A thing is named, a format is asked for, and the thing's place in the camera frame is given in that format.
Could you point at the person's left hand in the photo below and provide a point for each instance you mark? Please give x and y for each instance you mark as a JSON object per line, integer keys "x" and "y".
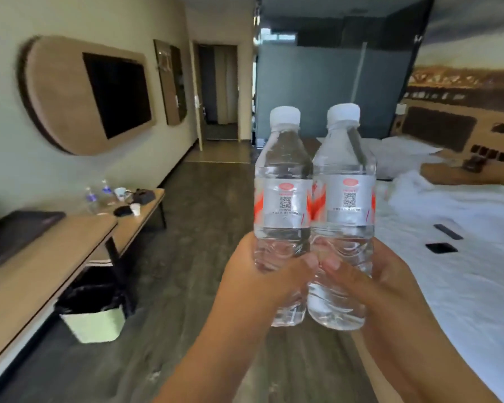
{"x": 252, "y": 285}

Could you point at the person's right hand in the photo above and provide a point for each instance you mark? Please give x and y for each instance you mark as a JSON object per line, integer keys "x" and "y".
{"x": 373, "y": 289}

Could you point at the person's left thumb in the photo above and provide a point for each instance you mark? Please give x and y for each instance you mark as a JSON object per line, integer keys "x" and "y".
{"x": 298, "y": 268}

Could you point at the person's right thumb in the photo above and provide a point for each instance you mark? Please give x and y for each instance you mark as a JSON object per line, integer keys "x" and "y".
{"x": 340, "y": 274}

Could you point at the clear plastic water bottle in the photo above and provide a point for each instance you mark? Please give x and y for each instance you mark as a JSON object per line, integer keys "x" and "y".
{"x": 282, "y": 197}
{"x": 343, "y": 214}

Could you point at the person's left forearm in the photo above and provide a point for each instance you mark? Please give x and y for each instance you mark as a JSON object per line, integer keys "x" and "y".
{"x": 210, "y": 356}

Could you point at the person's right forearm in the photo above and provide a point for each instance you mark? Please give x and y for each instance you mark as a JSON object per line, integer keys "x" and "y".
{"x": 420, "y": 356}

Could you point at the black smartphone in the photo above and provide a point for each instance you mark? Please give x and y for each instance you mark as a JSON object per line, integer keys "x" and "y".
{"x": 441, "y": 248}

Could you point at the white bed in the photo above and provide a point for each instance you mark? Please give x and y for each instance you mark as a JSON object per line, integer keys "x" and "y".
{"x": 453, "y": 255}

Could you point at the black remote control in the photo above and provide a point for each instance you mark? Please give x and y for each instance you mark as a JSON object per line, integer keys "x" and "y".
{"x": 448, "y": 232}

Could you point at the wooden low bench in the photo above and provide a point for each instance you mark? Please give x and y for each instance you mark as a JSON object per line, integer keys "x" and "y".
{"x": 142, "y": 218}

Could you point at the white paper cup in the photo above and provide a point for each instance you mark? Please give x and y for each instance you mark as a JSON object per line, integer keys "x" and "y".
{"x": 135, "y": 209}

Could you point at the brown upholstered headboard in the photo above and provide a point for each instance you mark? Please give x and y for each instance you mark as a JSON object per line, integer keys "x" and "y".
{"x": 457, "y": 138}

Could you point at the glass partition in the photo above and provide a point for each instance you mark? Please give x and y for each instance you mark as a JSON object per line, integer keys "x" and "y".
{"x": 331, "y": 83}

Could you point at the wooden door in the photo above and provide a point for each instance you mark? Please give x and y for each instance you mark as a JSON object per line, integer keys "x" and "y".
{"x": 197, "y": 104}

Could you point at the small water bottle blue label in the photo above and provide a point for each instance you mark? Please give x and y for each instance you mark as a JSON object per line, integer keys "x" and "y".
{"x": 91, "y": 200}
{"x": 106, "y": 193}

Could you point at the trash bin with black bag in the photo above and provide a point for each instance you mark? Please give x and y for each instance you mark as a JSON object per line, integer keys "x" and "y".
{"x": 92, "y": 308}

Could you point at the wooden desk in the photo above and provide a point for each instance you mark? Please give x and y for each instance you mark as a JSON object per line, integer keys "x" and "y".
{"x": 37, "y": 268}

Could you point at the black tray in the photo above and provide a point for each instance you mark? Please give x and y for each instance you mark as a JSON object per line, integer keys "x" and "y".
{"x": 16, "y": 232}

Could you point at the white wall lamp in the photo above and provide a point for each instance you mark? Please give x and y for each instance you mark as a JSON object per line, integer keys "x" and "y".
{"x": 400, "y": 109}

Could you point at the black wall switch panel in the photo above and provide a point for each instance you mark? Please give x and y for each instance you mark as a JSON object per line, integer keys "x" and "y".
{"x": 489, "y": 153}

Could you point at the wooden framed wall mirror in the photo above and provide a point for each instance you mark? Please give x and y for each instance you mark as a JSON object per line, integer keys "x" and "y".
{"x": 170, "y": 81}

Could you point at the black wall television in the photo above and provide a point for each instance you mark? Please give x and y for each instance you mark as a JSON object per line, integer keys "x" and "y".
{"x": 118, "y": 95}

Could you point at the wooden oval wall panel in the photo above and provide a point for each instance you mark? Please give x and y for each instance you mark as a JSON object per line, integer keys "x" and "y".
{"x": 58, "y": 104}

